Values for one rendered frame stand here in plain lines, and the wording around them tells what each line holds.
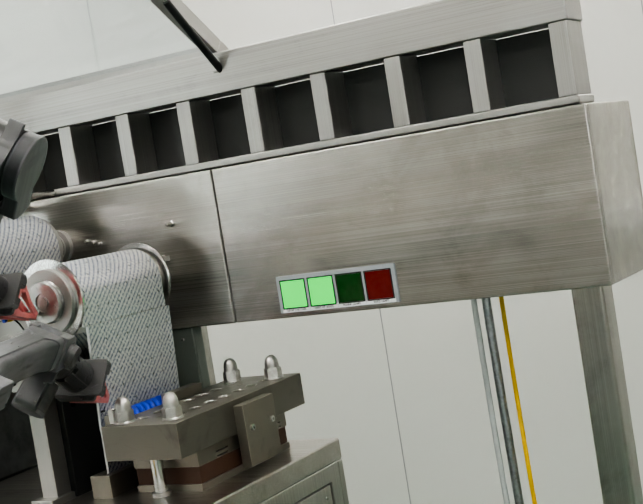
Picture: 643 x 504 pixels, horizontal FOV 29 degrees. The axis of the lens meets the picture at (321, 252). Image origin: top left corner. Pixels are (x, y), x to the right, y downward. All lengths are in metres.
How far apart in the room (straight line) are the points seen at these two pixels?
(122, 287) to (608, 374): 0.88
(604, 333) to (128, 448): 0.85
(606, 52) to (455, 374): 1.33
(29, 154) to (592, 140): 1.02
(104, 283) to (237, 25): 2.99
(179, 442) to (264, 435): 0.22
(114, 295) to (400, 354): 2.73
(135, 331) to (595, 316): 0.83
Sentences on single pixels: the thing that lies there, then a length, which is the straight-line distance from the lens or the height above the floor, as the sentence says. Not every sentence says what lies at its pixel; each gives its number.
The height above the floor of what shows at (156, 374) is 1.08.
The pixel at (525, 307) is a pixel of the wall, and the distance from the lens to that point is 4.67.
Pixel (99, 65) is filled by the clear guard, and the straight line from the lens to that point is 2.57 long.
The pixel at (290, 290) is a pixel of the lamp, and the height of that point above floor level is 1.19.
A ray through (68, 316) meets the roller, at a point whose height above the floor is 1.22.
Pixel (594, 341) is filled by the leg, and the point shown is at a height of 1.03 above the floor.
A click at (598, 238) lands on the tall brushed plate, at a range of 2.08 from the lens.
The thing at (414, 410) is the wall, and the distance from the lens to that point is 4.94.
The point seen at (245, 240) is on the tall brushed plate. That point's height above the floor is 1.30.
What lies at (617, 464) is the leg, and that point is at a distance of 2.33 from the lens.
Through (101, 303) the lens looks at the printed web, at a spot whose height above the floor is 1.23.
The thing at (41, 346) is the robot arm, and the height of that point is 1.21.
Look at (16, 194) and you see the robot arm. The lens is 1.39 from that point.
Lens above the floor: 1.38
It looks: 3 degrees down
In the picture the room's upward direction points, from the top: 9 degrees counter-clockwise
